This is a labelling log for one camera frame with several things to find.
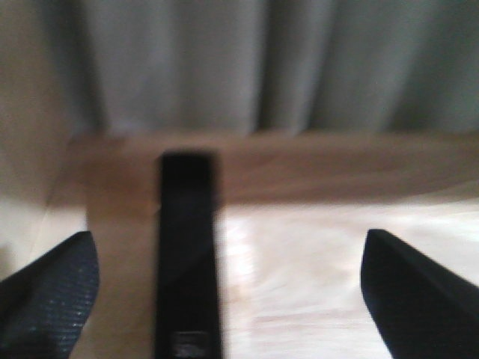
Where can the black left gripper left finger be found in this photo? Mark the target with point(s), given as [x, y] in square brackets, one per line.
[45, 305]

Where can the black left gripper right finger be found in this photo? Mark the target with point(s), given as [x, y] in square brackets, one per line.
[420, 308]

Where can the black stapler with orange button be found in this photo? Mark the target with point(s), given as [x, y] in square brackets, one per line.
[188, 316]

